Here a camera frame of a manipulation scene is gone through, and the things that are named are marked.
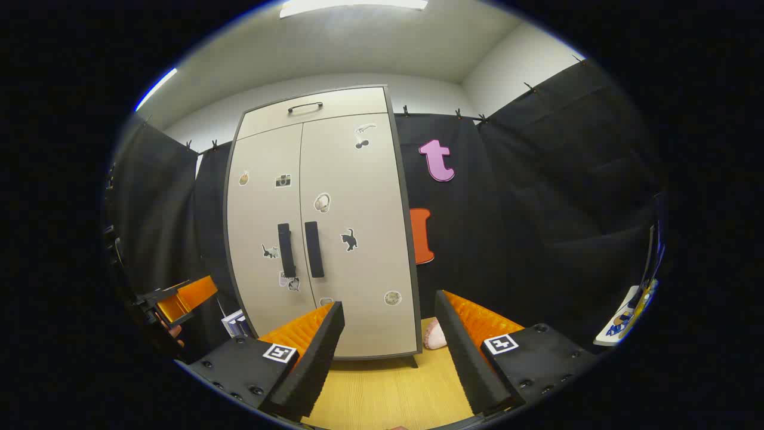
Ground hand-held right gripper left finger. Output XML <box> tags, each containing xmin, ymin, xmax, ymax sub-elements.
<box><xmin>190</xmin><ymin>301</ymin><xmax>346</xmax><ymax>422</ymax></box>

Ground white blue printed object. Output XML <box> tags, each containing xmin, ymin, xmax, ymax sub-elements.
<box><xmin>594</xmin><ymin>278</ymin><xmax>660</xmax><ymax>347</ymax></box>

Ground beige shoe cabinet door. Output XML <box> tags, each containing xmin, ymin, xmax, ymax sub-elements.
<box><xmin>298</xmin><ymin>112</ymin><xmax>418</xmax><ymax>359</ymax></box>
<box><xmin>227</xmin><ymin>124</ymin><xmax>317</xmax><ymax>338</ymax></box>

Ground blue and white books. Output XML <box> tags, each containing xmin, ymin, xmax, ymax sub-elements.
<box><xmin>221</xmin><ymin>309</ymin><xmax>252</xmax><ymax>339</ymax></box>

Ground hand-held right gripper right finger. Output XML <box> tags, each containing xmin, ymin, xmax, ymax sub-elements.
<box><xmin>434</xmin><ymin>290</ymin><xmax>599</xmax><ymax>417</ymax></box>

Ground wide ceiling light panel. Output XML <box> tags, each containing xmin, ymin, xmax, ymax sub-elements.
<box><xmin>279</xmin><ymin>0</ymin><xmax>429</xmax><ymax>19</ymax></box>

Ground beige double-door shoe cabinet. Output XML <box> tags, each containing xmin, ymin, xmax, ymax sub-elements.
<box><xmin>223</xmin><ymin>84</ymin><xmax>422</xmax><ymax>366</ymax></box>

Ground pink plush toy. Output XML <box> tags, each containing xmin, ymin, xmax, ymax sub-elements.
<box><xmin>423</xmin><ymin>318</ymin><xmax>448</xmax><ymax>351</ymax></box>

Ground black backdrop cloth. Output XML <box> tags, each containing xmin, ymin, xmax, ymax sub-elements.
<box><xmin>107</xmin><ymin>57</ymin><xmax>663</xmax><ymax>359</ymax></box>

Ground narrow ceiling light strip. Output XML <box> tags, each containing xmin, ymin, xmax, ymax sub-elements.
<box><xmin>134</xmin><ymin>67</ymin><xmax>178</xmax><ymax>112</ymax></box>

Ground row of black clips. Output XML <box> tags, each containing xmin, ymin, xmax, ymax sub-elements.
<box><xmin>143</xmin><ymin>55</ymin><xmax>589</xmax><ymax>153</ymax></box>

